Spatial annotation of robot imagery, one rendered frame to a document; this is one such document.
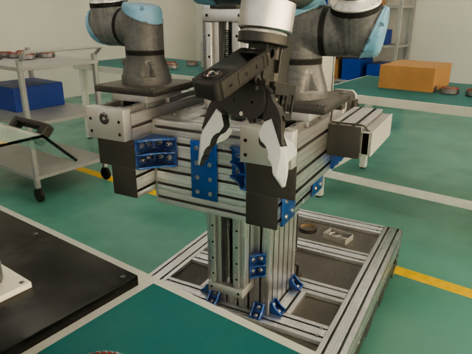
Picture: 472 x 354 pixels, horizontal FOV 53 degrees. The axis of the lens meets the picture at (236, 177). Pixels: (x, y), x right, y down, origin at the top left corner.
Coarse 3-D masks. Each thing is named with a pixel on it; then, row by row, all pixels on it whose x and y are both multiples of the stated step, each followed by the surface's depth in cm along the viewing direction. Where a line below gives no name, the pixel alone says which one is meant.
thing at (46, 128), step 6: (12, 120) 87; (18, 120) 86; (24, 120) 85; (30, 120) 84; (18, 126) 87; (30, 126) 85; (36, 126) 83; (42, 126) 82; (48, 126) 82; (36, 132) 82; (42, 132) 81; (48, 132) 82
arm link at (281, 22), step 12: (252, 0) 61; (264, 0) 60; (276, 0) 60; (240, 12) 63; (252, 12) 61; (264, 12) 60; (276, 12) 60; (288, 12) 61; (240, 24) 63; (252, 24) 61; (264, 24) 61; (276, 24) 61; (288, 24) 62
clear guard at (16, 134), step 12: (0, 132) 75; (12, 132) 75; (24, 132) 75; (0, 144) 69; (12, 144) 70; (24, 144) 88; (36, 144) 82; (48, 144) 77; (60, 156) 82; (72, 156) 79
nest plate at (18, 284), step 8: (8, 272) 89; (8, 280) 86; (16, 280) 86; (24, 280) 86; (0, 288) 84; (8, 288) 84; (16, 288) 84; (24, 288) 85; (0, 296) 82; (8, 296) 83
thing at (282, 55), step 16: (240, 32) 63; (256, 32) 61; (272, 48) 64; (288, 48) 67; (272, 64) 65; (288, 64) 68; (256, 80) 63; (272, 80) 66; (240, 96) 64; (256, 96) 63; (240, 112) 64; (256, 112) 63
